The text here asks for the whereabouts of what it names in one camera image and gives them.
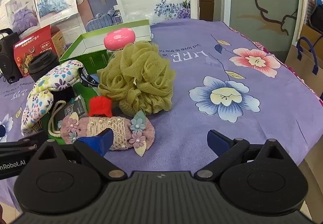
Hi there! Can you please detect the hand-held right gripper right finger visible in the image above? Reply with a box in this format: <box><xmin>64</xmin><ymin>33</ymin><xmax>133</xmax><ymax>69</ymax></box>
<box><xmin>194</xmin><ymin>129</ymin><xmax>288</xmax><ymax>180</ymax></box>

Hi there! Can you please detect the olive green bath loofah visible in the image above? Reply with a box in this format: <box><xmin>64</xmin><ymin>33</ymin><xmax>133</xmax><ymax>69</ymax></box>
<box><xmin>97</xmin><ymin>40</ymin><xmax>176</xmax><ymax>116</ymax></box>

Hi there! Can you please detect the black lidded cup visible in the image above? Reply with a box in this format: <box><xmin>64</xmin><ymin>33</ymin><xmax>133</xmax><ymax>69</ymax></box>
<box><xmin>28</xmin><ymin>50</ymin><xmax>60</xmax><ymax>82</ymax></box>

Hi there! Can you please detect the black speaker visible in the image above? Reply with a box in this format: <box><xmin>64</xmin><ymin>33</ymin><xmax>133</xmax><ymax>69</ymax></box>
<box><xmin>0</xmin><ymin>28</ymin><xmax>23</xmax><ymax>85</ymax></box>

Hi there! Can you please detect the glass jar with pink lid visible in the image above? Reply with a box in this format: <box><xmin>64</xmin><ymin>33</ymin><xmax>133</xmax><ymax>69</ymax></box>
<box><xmin>103</xmin><ymin>28</ymin><xmax>136</xmax><ymax>58</ymax></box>

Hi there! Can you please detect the red cardboard box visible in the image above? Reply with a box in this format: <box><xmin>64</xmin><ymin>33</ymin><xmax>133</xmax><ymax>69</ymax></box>
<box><xmin>13</xmin><ymin>25</ymin><xmax>67</xmax><ymax>77</ymax></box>

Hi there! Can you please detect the green cardboard box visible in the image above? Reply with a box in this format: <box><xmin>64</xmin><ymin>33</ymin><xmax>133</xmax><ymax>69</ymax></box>
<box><xmin>59</xmin><ymin>19</ymin><xmax>152</xmax><ymax>73</ymax></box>

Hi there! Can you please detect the brown paper bag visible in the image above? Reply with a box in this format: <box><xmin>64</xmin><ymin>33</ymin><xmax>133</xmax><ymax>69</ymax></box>
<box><xmin>285</xmin><ymin>37</ymin><xmax>323</xmax><ymax>93</ymax></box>

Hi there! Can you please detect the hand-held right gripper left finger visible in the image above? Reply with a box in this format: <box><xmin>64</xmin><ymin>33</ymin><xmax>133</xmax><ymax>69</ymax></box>
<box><xmin>33</xmin><ymin>128</ymin><xmax>128</xmax><ymax>181</ymax></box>

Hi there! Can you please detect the pink lace pearl pouch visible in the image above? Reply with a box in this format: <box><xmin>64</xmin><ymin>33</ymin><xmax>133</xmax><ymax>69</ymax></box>
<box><xmin>60</xmin><ymin>110</ymin><xmax>155</xmax><ymax>156</ymax></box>

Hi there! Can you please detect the floral oven mitt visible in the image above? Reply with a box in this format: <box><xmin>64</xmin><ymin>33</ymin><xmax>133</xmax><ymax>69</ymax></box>
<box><xmin>21</xmin><ymin>60</ymin><xmax>85</xmax><ymax>137</ymax></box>

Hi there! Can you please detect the grey packaged box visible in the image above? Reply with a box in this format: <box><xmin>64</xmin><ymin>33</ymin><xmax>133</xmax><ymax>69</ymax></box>
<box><xmin>52</xmin><ymin>95</ymin><xmax>87</xmax><ymax>134</ymax></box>

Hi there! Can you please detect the striped bedding poster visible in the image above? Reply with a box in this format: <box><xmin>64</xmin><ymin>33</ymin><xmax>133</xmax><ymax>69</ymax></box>
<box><xmin>75</xmin><ymin>0</ymin><xmax>124</xmax><ymax>33</ymax></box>

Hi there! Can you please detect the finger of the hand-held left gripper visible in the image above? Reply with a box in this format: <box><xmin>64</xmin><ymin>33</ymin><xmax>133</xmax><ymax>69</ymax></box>
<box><xmin>0</xmin><ymin>132</ymin><xmax>48</xmax><ymax>156</ymax></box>

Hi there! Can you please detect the red fabric flower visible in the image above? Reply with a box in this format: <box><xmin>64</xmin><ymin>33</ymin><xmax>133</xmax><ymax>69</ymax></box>
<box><xmin>88</xmin><ymin>96</ymin><xmax>113</xmax><ymax>117</ymax></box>

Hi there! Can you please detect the green plush cloth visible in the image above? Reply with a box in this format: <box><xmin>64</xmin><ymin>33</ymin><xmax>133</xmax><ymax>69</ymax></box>
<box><xmin>40</xmin><ymin>79</ymin><xmax>101</xmax><ymax>145</ymax></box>

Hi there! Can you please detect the purple floral bedsheet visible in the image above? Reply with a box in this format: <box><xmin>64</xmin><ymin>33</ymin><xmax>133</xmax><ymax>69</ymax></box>
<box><xmin>0</xmin><ymin>18</ymin><xmax>323</xmax><ymax>214</ymax></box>

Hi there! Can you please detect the purple bedding poster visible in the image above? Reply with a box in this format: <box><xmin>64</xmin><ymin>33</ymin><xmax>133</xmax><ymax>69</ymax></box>
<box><xmin>5</xmin><ymin>0</ymin><xmax>39</xmax><ymax>35</ymax></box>

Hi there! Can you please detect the beige braided cord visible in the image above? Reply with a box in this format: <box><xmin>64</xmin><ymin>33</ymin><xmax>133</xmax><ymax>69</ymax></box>
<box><xmin>48</xmin><ymin>101</ymin><xmax>67</xmax><ymax>139</ymax></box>

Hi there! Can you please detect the black lanyard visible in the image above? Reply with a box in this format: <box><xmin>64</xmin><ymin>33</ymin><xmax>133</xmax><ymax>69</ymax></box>
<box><xmin>78</xmin><ymin>67</ymin><xmax>100</xmax><ymax>88</ymax></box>

